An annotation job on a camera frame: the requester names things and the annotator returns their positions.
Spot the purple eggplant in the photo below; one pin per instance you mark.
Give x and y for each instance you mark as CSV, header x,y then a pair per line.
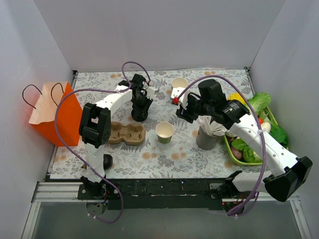
x,y
107,161

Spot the pink sweet potato toy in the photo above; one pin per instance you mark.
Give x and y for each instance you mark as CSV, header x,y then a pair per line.
x,y
237,153

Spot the stack of paper cups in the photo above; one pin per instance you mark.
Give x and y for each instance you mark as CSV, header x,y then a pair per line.
x,y
177,86

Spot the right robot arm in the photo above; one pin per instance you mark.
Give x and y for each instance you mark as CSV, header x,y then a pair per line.
x,y
287,172

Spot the green paper cup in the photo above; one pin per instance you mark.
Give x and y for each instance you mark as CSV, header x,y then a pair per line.
x,y
164,131

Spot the floral tablecloth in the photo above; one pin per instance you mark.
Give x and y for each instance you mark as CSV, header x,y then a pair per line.
x,y
181,158

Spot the napa cabbage toy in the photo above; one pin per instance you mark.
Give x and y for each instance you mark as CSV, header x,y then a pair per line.
x,y
260,101

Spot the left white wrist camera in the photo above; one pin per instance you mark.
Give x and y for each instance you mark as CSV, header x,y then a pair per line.
x,y
149,92

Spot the aluminium frame rail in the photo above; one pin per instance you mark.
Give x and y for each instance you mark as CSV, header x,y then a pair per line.
x,y
56,213

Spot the brown cardboard cup carrier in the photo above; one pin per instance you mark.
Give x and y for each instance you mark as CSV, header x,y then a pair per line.
x,y
131,134

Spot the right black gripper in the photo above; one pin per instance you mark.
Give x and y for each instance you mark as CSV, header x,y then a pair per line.
x,y
189,109

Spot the white radish toy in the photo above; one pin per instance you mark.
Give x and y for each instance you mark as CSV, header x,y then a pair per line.
x,y
266,127

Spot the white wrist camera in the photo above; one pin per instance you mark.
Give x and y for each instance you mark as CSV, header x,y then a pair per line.
x,y
179,96
149,92

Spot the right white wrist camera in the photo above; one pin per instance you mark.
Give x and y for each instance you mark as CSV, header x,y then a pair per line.
x,y
179,96

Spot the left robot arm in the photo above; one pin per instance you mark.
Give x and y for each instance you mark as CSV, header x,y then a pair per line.
x,y
95,127

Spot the orange paper bag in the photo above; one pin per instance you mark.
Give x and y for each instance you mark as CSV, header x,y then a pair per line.
x,y
69,114

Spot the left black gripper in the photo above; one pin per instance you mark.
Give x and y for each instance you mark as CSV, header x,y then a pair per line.
x,y
141,104

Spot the green plastic basket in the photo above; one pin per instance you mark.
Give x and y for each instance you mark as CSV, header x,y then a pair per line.
x,y
267,116

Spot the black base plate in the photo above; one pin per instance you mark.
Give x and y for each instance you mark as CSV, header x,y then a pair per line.
x,y
206,193

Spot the grey straw holder cup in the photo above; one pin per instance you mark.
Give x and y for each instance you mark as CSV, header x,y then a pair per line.
x,y
205,141

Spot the white wrapped straws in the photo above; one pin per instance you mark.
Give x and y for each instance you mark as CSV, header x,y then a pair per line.
x,y
211,127

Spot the black plastic cup lid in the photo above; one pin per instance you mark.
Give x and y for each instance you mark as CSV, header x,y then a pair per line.
x,y
139,116

